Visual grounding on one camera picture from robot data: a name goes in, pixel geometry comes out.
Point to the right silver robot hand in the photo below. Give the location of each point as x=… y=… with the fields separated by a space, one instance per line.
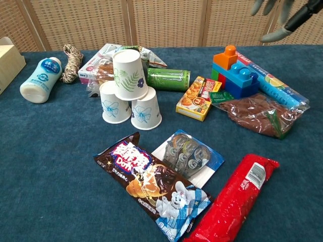
x=300 y=15

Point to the blue flower paper cup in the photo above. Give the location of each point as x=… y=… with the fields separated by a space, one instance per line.
x=113 y=106
x=145 y=111

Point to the green leaf paper cup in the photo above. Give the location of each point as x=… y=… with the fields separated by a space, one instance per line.
x=128 y=78

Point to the blue tube of crisps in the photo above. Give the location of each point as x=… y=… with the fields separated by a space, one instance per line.
x=275 y=85

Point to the colourful toy brick assembly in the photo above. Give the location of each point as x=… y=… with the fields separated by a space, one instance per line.
x=239 y=80

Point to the clear bag brown contents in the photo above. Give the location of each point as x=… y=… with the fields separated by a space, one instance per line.
x=252 y=116

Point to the woven wooden folding screen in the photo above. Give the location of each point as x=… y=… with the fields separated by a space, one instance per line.
x=164 y=22

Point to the yellow curry box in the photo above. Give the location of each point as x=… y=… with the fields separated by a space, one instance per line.
x=193 y=106

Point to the green drink can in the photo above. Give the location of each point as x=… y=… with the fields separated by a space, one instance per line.
x=166 y=79

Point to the silver green snack bag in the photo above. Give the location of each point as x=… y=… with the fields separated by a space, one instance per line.
x=154 y=59

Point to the blue correction tape pack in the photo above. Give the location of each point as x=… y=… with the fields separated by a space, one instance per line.
x=186 y=156

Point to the red biscuit pack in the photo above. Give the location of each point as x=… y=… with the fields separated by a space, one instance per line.
x=232 y=201

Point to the clear bag brown pastry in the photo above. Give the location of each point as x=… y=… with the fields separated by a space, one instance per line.
x=106 y=71

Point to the white pink toothpaste box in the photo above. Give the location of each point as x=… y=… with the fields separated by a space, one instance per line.
x=88 y=68

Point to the brown chocolate snack pack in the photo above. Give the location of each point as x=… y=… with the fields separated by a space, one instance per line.
x=151 y=181

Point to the white blue milk bottle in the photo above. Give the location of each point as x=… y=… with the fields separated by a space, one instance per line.
x=40 y=80

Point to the blue table cloth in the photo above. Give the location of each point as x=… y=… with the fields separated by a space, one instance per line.
x=50 y=164

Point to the yellow white carton box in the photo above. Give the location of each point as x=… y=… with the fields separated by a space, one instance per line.
x=10 y=65

